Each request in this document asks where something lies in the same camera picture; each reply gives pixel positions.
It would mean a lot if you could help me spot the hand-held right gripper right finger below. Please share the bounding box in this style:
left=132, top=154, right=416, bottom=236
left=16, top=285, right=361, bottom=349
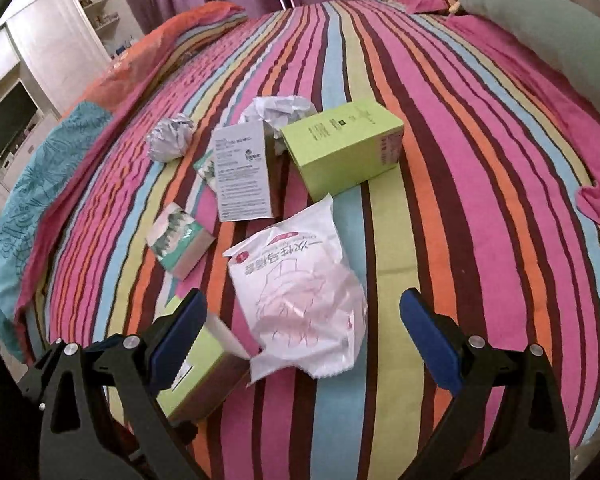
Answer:
left=399, top=287, right=573, bottom=480

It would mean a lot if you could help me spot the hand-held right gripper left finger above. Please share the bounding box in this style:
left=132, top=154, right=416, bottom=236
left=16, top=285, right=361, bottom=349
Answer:
left=17, top=288, right=209, bottom=480

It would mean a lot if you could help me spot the small green cardboard box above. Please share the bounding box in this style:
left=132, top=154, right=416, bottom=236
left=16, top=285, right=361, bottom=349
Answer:
left=155, top=296, right=253, bottom=425

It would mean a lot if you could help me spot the green patterned tissue packet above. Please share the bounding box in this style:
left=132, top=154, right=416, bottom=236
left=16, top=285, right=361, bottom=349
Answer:
left=146, top=202, right=217, bottom=281

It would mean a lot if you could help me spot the white plastic bag red print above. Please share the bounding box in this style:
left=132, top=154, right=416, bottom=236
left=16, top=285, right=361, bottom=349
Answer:
left=222, top=195, right=370, bottom=387

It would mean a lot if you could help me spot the small green patterned wrapper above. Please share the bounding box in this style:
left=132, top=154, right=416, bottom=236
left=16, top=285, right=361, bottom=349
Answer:
left=192, top=152, right=221, bottom=193

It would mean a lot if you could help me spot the white printed leaflet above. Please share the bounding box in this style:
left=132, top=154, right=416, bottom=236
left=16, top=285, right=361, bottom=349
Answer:
left=211, top=121, right=276, bottom=223

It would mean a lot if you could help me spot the grey paper ball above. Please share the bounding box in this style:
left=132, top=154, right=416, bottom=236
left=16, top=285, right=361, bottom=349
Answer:
left=145, top=112, right=196, bottom=163

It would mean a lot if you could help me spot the large green cardboard box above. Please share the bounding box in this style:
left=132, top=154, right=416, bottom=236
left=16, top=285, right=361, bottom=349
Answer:
left=279, top=101, right=406, bottom=202

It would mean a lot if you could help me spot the large white paper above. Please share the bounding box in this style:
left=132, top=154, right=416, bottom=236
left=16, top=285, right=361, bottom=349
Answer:
left=239, top=95, right=318, bottom=156

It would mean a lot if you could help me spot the striped colourful bedsheet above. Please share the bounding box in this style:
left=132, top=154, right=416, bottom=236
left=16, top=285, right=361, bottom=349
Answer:
left=30, top=0, right=600, bottom=480

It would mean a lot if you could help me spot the orange and teal quilt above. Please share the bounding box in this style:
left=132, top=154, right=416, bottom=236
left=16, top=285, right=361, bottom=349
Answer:
left=0, top=1, right=248, bottom=356

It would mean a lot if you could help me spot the black television screen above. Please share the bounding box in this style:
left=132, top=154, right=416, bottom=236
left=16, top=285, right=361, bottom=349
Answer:
left=0, top=80, right=42, bottom=162

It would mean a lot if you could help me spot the white cabinet with shelves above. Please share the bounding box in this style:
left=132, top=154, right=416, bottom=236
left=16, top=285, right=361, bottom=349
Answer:
left=0, top=0, right=146, bottom=201

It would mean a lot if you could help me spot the green long pillow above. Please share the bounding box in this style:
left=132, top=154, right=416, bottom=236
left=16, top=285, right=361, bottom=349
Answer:
left=459, top=0, right=600, bottom=133

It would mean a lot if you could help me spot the small pink pillow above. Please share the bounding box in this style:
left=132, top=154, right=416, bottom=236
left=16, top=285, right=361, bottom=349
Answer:
left=392, top=0, right=453, bottom=15

